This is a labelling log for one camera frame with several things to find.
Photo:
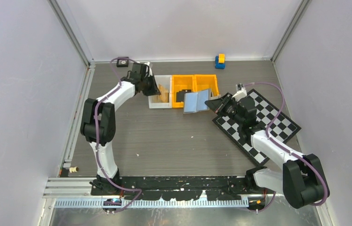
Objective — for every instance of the white plastic bin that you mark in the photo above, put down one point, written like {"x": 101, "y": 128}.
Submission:
{"x": 164, "y": 80}

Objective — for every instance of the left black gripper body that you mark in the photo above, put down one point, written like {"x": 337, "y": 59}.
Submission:
{"x": 146, "y": 89}

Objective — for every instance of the slotted metal rail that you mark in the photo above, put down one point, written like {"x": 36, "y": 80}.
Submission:
{"x": 139, "y": 204}

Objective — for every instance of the black wallet in orange bin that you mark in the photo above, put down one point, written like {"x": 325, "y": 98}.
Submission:
{"x": 180, "y": 95}

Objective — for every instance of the right orange plastic bin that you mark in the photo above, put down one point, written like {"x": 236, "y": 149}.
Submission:
{"x": 207, "y": 81}

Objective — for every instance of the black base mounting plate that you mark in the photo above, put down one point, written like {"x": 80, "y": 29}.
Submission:
{"x": 179, "y": 188}

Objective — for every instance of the small cream spool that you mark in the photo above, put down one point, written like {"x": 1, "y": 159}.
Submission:
{"x": 73, "y": 169}

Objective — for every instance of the small black square device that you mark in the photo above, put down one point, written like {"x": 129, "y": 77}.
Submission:
{"x": 122, "y": 61}

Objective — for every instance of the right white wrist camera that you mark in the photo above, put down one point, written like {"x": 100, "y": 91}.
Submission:
{"x": 241, "y": 92}

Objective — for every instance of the black white checkerboard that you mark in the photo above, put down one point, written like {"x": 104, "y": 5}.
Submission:
{"x": 282, "y": 129}

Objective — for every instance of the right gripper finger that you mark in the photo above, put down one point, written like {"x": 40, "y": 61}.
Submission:
{"x": 215, "y": 105}
{"x": 227, "y": 96}

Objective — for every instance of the orange plastic bin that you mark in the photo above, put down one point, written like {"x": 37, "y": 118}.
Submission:
{"x": 207, "y": 81}
{"x": 179, "y": 82}

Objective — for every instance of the wooden cards in white bin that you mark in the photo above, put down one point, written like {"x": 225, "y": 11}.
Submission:
{"x": 163, "y": 97}

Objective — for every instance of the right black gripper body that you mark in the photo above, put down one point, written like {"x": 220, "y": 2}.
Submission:
{"x": 232, "y": 108}

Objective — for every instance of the blue yellow toy block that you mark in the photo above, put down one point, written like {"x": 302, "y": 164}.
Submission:
{"x": 220, "y": 61}

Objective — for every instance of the middle orange plastic bin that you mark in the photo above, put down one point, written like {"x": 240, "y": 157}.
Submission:
{"x": 179, "y": 82}

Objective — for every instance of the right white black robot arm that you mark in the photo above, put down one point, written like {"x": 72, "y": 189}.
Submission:
{"x": 301, "y": 180}

